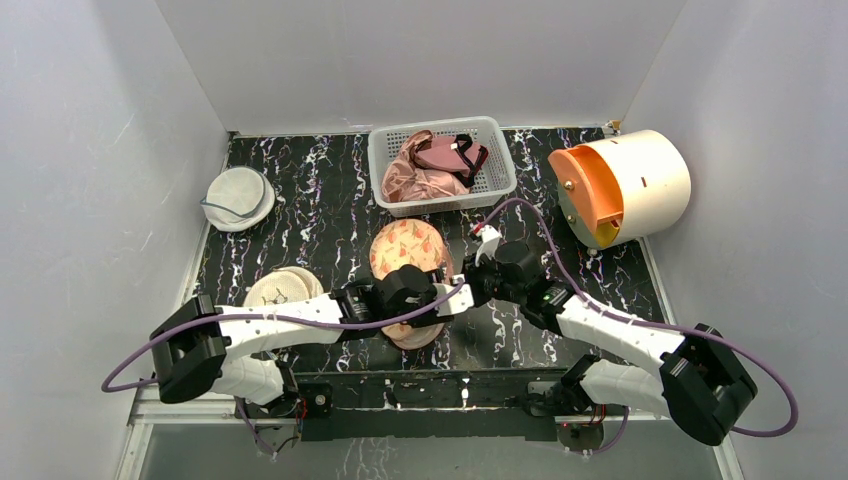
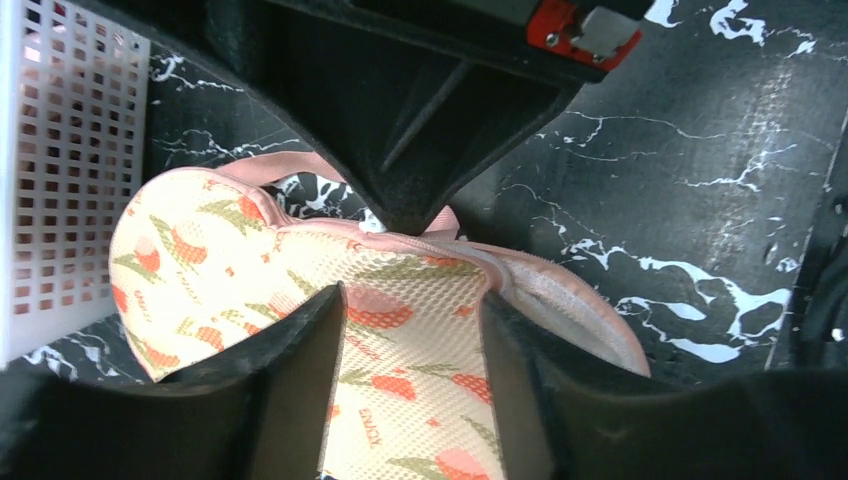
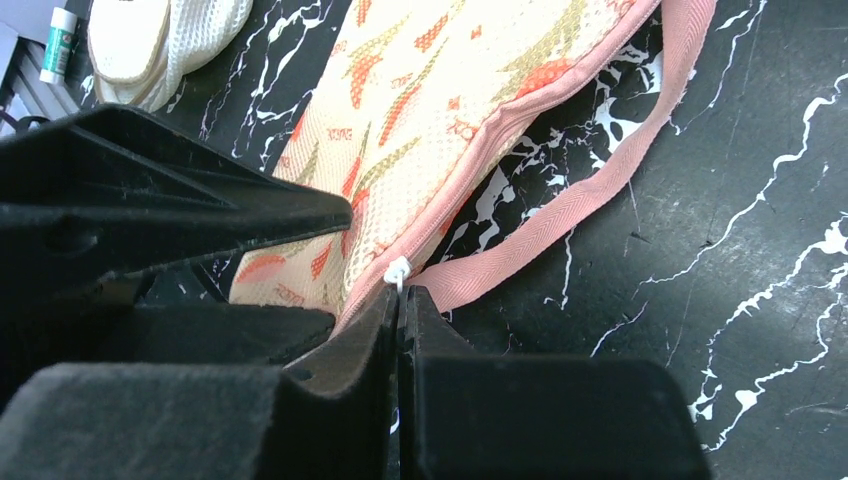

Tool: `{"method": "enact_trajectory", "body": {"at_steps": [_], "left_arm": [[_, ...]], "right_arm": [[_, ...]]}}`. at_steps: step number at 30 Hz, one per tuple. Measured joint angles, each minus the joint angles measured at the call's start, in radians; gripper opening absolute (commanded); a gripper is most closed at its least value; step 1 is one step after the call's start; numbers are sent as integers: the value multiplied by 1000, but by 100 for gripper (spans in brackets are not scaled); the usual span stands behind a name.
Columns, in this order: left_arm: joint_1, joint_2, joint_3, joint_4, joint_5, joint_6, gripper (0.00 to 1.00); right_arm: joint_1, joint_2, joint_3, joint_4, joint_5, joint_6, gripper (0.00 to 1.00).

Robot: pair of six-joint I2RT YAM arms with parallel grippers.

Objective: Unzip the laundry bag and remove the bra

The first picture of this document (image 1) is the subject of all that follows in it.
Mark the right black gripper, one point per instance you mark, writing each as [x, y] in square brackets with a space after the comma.
[478, 273]

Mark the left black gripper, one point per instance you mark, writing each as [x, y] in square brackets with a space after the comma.
[429, 317]

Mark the peach patterned mesh laundry bag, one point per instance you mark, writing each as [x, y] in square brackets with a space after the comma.
[410, 242]

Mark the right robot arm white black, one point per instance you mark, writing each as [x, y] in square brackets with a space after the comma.
[694, 378]

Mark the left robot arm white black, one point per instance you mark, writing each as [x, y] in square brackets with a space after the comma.
[203, 348]

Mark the pink bra black trim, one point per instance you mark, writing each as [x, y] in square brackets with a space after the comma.
[458, 155]

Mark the round white mesh laundry bag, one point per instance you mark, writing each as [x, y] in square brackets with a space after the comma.
[238, 199]

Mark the white plastic basket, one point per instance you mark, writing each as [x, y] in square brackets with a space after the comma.
[497, 178]

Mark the pink satin garment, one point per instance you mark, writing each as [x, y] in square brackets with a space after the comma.
[404, 181]

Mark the white orange toy washing drum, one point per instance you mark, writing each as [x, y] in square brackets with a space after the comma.
[619, 189]

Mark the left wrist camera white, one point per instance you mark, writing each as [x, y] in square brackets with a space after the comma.
[453, 297]

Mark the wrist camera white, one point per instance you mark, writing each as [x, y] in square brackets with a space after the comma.
[453, 297]
[488, 239]

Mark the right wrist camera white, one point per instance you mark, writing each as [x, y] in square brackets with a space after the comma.
[488, 239]

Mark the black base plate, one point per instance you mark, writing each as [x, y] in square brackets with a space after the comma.
[526, 403]

